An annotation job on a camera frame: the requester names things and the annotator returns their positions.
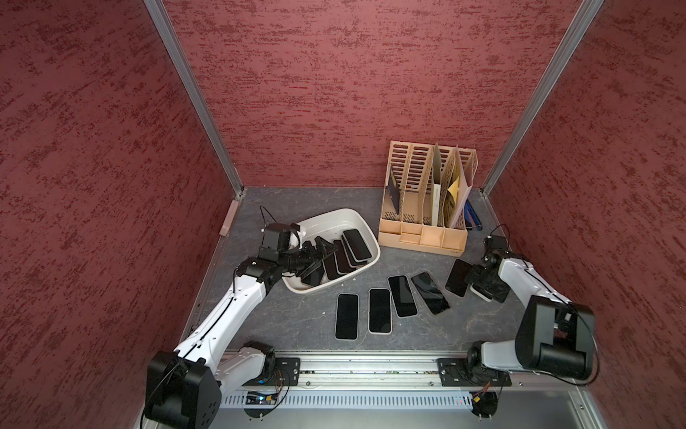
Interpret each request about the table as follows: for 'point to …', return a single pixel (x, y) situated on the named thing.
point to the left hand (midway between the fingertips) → (328, 260)
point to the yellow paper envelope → (454, 189)
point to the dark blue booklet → (394, 192)
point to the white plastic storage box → (330, 226)
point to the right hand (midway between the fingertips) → (480, 290)
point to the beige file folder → (436, 189)
